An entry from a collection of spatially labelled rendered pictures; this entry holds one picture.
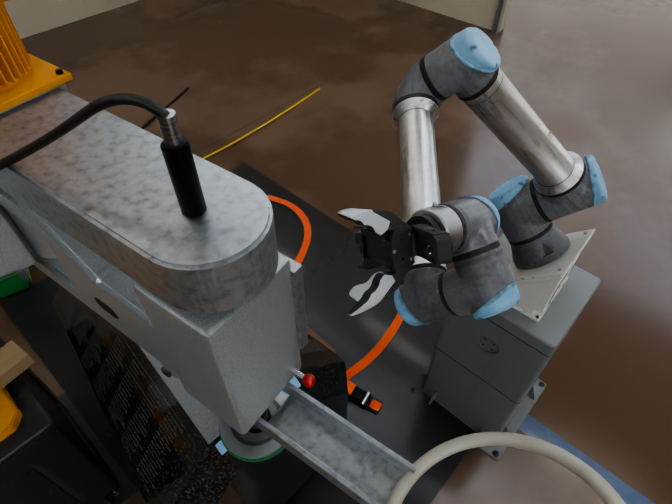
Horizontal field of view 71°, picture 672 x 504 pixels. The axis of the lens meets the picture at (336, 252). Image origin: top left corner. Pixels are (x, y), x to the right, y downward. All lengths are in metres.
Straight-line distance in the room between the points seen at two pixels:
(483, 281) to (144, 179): 0.61
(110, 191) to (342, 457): 0.76
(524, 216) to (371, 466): 0.90
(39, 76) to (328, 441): 1.03
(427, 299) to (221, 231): 0.41
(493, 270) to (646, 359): 2.20
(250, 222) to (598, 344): 2.43
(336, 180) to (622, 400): 2.20
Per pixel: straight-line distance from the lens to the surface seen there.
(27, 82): 1.24
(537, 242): 1.67
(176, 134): 0.70
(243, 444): 1.44
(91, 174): 0.94
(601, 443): 2.66
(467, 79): 1.21
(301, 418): 1.24
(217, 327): 0.83
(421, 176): 1.07
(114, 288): 1.14
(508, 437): 1.18
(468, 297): 0.89
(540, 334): 1.75
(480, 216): 0.87
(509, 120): 1.32
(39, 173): 0.98
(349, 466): 1.19
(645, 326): 3.15
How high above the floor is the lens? 2.21
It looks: 48 degrees down
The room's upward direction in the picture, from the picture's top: straight up
